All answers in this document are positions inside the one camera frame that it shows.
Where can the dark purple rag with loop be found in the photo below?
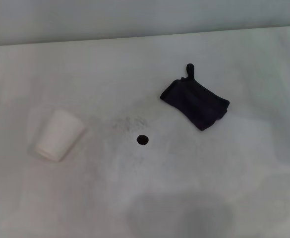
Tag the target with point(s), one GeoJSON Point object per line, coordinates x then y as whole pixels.
{"type": "Point", "coordinates": [196, 104]}

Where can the white paper cup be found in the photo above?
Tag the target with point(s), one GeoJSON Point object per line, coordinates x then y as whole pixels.
{"type": "Point", "coordinates": [58, 135]}

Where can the black water stain spot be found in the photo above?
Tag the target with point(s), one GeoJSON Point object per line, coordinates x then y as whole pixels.
{"type": "Point", "coordinates": [142, 139]}

